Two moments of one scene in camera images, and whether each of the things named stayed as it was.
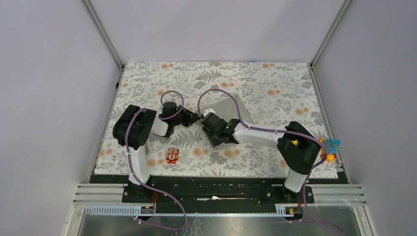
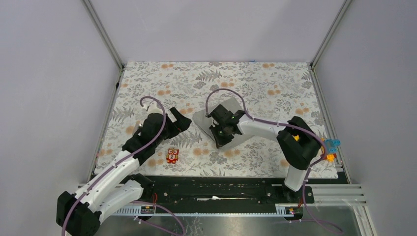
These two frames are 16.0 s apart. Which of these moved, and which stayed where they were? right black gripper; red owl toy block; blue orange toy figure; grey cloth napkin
Moved: right black gripper; grey cloth napkin
Stayed: red owl toy block; blue orange toy figure
